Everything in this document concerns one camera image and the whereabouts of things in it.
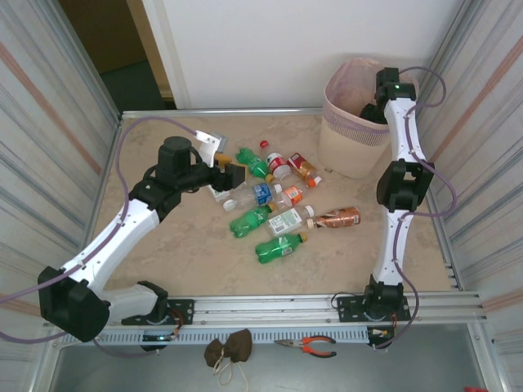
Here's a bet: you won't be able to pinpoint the green bottle yellow cap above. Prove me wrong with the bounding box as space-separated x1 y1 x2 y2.
235 146 275 184
227 203 278 240
254 231 310 265

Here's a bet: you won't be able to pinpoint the lime-label square bottle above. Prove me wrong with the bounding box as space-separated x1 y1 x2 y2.
208 185 238 212

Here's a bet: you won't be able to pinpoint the blue-label bottle white cap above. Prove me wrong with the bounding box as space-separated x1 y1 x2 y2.
235 182 284 209

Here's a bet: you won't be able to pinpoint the orange-label bottle orange cap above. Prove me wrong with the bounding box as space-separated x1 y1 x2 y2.
274 177 322 210

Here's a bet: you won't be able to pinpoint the white-green-label bottle white cap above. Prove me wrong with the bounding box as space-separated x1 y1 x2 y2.
267 205 315 238

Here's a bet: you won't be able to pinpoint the copper brown bottle beige cap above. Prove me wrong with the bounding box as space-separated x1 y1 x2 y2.
306 207 363 233

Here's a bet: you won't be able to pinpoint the pink beige plastic bin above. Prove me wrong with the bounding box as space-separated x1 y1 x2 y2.
318 56 422 180

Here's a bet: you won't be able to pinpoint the red label bottle white cap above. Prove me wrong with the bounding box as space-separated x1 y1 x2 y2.
259 139 289 180

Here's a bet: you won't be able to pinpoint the amber juice bottle red label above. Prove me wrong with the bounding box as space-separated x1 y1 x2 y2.
285 152 323 185

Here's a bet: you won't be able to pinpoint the brown wooden door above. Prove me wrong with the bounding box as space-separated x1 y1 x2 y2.
59 0 150 77

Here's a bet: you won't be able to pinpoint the large brown cloth bag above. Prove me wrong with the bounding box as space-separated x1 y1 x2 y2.
226 328 254 363

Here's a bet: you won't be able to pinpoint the small brown cloth bag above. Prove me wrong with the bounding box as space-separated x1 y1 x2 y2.
203 339 230 368

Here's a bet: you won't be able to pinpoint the black controller board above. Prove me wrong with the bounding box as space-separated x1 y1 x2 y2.
140 332 181 353
366 326 396 350

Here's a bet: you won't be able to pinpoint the tan door frame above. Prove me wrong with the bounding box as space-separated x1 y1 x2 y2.
124 0 177 101

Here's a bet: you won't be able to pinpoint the long aluminium mounting rail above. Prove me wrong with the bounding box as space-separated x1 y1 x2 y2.
40 290 489 327

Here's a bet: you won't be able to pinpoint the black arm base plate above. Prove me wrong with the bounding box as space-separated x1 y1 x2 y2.
121 298 195 327
335 294 411 324

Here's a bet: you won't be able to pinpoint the red orange wire bundle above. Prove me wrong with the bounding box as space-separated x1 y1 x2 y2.
168 309 184 341
387 308 404 342

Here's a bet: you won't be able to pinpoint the white slotted cable duct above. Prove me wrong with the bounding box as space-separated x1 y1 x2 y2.
97 327 371 346

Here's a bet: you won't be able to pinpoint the orange-handled pliers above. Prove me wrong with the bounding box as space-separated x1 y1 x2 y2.
273 335 338 359

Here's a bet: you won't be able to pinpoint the beige bag string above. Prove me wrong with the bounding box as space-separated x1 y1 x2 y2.
211 355 250 387

